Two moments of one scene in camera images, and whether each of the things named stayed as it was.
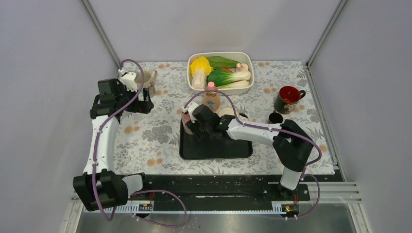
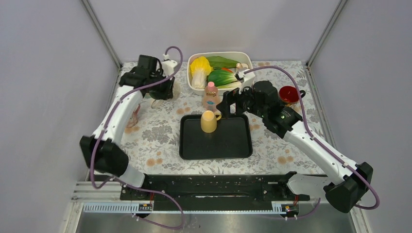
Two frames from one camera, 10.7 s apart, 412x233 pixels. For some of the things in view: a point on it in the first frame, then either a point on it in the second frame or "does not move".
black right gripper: (194, 127) -> (232, 96)
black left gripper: (143, 107) -> (167, 93)
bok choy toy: (223, 79) does not move
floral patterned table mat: (149, 143) does not move
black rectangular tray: (193, 147) does not move
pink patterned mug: (185, 118) -> (133, 120)
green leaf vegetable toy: (218, 62) does not move
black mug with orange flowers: (287, 98) does not move
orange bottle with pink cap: (211, 99) does not move
